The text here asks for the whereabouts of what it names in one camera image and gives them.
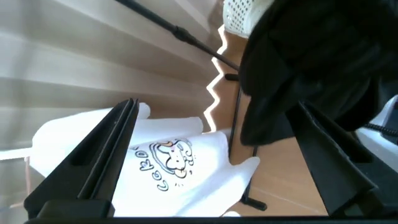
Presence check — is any black garment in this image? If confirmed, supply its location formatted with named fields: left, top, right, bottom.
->
left=239, top=0, right=398, bottom=147

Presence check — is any white laundry basket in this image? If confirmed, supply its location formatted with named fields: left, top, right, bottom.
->
left=223, top=0, right=276, bottom=39

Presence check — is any white printed t-shirt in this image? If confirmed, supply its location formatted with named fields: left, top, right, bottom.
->
left=29, top=102, right=261, bottom=218

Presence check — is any beige curtain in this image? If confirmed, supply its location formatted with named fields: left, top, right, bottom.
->
left=0, top=0, right=225, bottom=218

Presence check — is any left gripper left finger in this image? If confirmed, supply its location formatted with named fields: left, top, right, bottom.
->
left=24, top=98, right=140, bottom=218

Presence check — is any black clothes rack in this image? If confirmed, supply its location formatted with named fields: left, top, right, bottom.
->
left=114, top=0, right=268, bottom=212

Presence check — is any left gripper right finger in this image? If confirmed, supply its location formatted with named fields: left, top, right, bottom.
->
left=285, top=101, right=398, bottom=218

